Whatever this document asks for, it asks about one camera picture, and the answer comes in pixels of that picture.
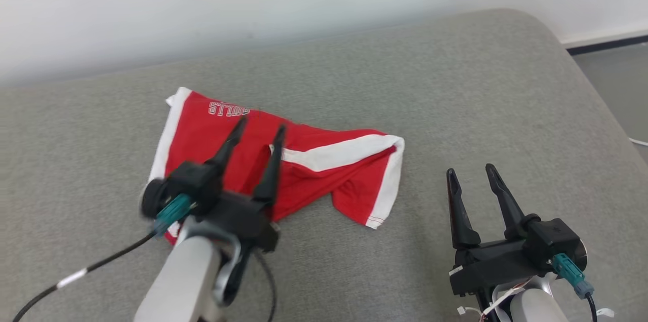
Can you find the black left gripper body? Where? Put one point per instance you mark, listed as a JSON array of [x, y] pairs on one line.
[[248, 220]]

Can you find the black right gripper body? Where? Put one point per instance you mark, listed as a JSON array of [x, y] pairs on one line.
[[491, 264]]

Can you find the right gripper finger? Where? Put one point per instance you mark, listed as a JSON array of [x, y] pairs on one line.
[[509, 210], [460, 215]]

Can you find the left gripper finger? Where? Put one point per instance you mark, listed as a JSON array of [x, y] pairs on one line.
[[272, 175], [230, 147]]

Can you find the red white basketball shorts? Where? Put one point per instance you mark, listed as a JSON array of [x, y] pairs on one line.
[[324, 160]]

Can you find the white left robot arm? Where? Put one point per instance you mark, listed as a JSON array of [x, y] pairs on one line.
[[187, 276]]

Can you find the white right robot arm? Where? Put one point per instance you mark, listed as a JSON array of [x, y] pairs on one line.
[[531, 309]]

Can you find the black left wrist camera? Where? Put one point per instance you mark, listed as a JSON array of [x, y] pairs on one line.
[[195, 183]]

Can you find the black wall baseboard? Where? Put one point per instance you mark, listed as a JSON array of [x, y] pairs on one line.
[[607, 43]]

